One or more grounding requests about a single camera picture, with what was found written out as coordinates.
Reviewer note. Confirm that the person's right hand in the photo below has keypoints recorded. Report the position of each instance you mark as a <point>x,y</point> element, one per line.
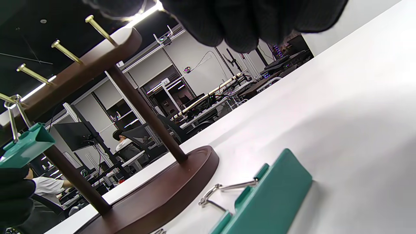
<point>247,19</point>

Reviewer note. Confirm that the person's left hand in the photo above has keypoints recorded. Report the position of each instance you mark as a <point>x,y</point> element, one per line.
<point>14,195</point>

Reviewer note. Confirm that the brown wooden key rack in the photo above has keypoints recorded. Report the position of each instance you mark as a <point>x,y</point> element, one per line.
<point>156,201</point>

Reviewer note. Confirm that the black monitor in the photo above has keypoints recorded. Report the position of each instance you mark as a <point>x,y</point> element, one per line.
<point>73,135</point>

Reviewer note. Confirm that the black mesh office chair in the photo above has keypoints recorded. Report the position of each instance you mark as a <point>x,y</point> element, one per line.
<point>139,136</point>

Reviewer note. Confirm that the tan wooden rail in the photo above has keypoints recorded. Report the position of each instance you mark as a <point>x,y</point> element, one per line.
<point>208,96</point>

